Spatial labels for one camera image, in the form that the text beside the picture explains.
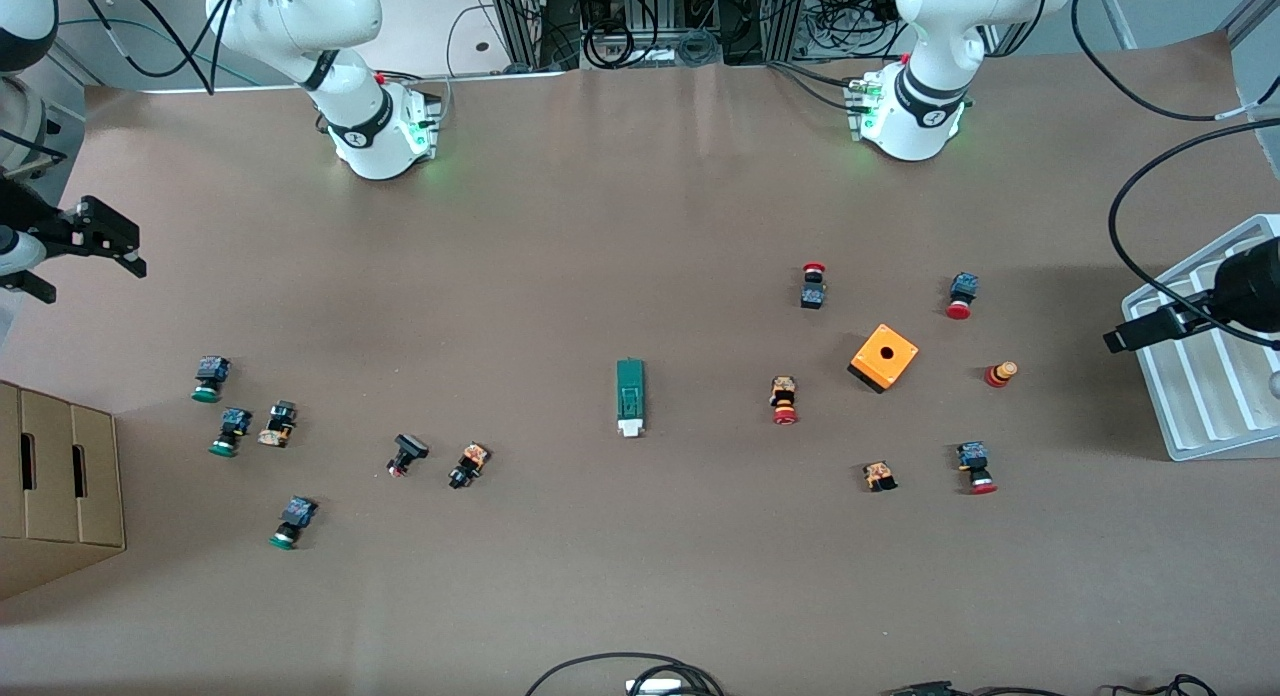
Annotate green load switch white handle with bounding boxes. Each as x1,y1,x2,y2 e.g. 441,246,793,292
614,357,649,439

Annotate white ribbed tray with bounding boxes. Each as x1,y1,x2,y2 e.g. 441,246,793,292
1121,214,1280,463

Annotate grey round stand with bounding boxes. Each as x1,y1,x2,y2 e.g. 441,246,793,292
0,74,51,172

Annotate green mushroom push button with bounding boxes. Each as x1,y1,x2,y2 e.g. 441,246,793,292
268,495,319,551
209,407,253,458
192,355,232,404

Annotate brown cardboard box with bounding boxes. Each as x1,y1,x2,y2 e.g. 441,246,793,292
0,380,127,602

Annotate black flat button red terminal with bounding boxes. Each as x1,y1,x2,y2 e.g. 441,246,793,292
386,433,431,479

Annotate white board with hole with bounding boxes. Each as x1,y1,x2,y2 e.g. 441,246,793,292
140,0,573,95

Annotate orange button enclosure box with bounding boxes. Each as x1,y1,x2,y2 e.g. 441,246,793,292
847,323,920,395

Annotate black thin cable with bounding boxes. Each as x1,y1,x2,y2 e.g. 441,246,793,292
1110,673,1221,696
880,680,1066,696

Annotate tangled black cables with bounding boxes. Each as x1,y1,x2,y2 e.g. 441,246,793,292
800,0,906,57

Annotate aluminium profile frame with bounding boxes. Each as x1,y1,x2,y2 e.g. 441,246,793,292
757,0,813,62
488,0,583,72

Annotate black coiled cable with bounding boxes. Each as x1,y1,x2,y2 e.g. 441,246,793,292
583,16,638,70

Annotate black looped cable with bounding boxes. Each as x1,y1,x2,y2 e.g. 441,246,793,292
525,653,726,696

